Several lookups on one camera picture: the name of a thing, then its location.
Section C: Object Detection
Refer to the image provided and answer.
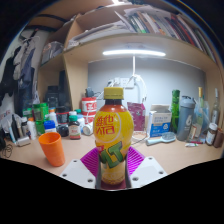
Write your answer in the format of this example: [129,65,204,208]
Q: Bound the white hanging cable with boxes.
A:
[131,55,148,104]

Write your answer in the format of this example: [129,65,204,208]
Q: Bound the hanging clothes group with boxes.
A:
[0,29,39,101]

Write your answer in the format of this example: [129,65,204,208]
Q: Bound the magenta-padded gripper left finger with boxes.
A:
[59,147,102,190]

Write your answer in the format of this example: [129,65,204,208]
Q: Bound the orange plastic cup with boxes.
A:
[37,132,66,168]

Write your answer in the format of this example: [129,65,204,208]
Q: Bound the red and white canister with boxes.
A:
[81,96,98,125]

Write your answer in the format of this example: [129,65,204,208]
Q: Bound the wooden shelf unit with books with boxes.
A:
[36,0,224,108]

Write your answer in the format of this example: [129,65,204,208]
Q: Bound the black bag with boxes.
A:
[44,84,71,111]

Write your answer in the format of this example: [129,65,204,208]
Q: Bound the grey shaker bottle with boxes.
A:
[176,95,196,142]

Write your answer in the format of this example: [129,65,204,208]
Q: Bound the brown jar with white lid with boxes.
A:
[205,122,218,146]

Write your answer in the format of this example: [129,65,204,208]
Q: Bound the tall dark green bottle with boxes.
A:
[170,89,181,134]

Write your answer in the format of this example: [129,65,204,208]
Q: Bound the clear bottle with yellow cap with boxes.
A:
[194,87,205,141]

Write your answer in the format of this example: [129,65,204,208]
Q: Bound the light blue hairbrush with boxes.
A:
[145,131,177,147]

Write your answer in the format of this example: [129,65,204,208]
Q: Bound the small white bottle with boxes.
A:
[82,121,95,136]

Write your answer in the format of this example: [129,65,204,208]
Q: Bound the green plastic container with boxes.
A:
[32,102,50,134]

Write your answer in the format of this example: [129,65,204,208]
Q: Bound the magenta snack bag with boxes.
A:
[126,101,147,132]

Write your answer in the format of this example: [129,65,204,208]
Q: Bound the yellow drink bottle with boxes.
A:
[92,87,135,186]

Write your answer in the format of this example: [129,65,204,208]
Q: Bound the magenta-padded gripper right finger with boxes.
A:
[124,146,169,189]

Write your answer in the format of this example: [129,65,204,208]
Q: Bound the brown mug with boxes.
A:
[213,128,224,149]

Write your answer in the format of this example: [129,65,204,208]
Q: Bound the dark bottle with green cap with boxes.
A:
[68,114,82,140]

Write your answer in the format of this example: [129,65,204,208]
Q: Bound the white bottle with blue cap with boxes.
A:
[43,120,58,134]

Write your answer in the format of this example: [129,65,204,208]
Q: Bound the clear glass bottle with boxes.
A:
[210,88,221,126]

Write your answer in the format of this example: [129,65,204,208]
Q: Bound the white power strip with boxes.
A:
[107,77,134,89]

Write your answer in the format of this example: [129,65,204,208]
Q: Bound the white bottle with orange cap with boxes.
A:
[27,117,38,140]

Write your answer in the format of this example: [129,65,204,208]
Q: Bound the small silver cylinder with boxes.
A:
[14,135,32,148]

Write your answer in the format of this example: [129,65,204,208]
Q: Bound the white LED light bar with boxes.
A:
[102,49,167,57]

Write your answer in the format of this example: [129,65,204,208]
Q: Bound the blue and white carton box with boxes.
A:
[146,104,173,138]

